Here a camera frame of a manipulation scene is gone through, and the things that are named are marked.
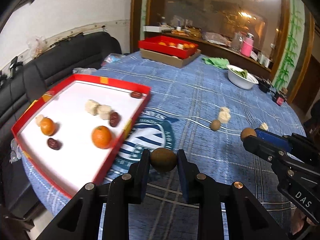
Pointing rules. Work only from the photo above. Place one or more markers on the black red small jar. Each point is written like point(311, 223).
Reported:
point(280, 96)

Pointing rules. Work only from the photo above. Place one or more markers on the person's right hand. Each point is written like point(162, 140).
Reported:
point(298, 220)

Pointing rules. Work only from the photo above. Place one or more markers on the orange tangerine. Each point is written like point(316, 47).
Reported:
point(47, 126)
point(101, 137)

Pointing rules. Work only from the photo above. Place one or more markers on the pink cup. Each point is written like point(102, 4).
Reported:
point(247, 45)

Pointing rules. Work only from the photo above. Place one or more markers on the dark red jujube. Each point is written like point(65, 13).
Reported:
point(114, 119)
point(54, 144)
point(136, 95)

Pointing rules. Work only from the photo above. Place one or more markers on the green cloth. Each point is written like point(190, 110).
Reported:
point(217, 62)

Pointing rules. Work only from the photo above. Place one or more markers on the black sofa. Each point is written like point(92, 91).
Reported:
point(42, 73)

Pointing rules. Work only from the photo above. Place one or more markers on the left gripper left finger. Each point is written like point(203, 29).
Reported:
point(104, 207)

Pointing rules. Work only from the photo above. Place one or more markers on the green leaves in bowl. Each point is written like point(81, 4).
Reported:
point(241, 73)

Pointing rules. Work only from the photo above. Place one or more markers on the brown cardboard box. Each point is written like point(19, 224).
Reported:
point(167, 59)

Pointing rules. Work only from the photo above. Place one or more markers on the red tray with white inside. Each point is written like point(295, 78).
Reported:
point(78, 161)

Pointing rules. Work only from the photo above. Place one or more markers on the black device on table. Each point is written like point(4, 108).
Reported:
point(264, 85)

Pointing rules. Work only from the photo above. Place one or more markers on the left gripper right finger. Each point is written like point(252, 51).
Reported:
point(246, 217)

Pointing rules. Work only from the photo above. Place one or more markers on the wooden sideboard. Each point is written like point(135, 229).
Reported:
point(214, 50)

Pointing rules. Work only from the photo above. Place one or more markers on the far red tray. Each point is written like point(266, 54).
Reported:
point(169, 46)

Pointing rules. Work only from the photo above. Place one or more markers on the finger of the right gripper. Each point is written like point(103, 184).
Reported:
point(274, 152)
point(271, 138)

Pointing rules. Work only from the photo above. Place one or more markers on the white bowl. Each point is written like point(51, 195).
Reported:
point(240, 82)

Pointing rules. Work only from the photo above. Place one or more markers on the brown kiwi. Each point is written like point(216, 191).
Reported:
point(163, 160)
point(215, 125)
point(247, 132)

